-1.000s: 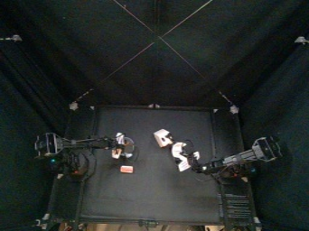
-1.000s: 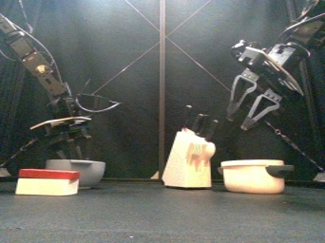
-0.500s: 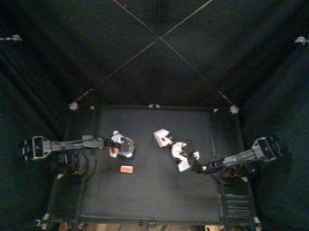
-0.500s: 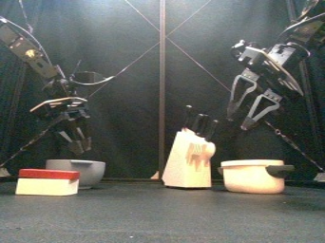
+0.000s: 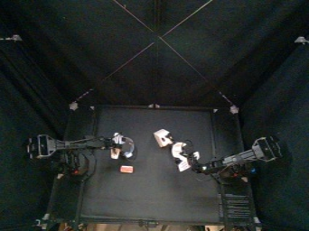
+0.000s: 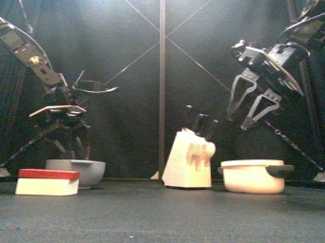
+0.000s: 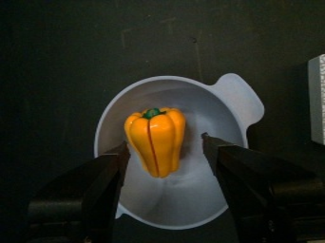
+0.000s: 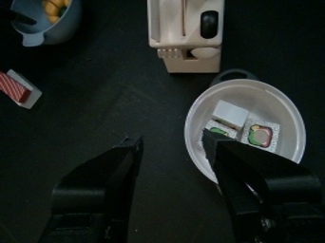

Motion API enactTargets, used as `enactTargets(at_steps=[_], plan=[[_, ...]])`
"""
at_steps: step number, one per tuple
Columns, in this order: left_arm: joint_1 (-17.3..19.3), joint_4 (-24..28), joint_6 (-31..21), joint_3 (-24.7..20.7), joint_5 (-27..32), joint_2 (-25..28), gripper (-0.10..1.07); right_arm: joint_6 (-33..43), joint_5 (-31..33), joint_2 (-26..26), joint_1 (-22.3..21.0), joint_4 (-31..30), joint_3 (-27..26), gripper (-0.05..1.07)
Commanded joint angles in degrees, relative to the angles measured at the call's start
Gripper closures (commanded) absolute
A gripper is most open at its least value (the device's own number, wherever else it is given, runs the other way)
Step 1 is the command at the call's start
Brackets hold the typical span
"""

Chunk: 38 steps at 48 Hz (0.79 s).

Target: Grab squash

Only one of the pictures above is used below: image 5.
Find clear bluish bowl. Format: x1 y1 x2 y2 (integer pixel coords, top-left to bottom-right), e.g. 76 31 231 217
118 135 137 160

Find white toy box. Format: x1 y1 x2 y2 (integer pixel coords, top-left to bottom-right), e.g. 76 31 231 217
153 128 174 148

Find white text label sticker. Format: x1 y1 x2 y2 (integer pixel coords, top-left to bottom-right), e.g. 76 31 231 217
223 193 253 221

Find thin diagonal cord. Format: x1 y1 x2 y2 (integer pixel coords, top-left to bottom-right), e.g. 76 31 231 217
111 0 238 108
74 0 214 104

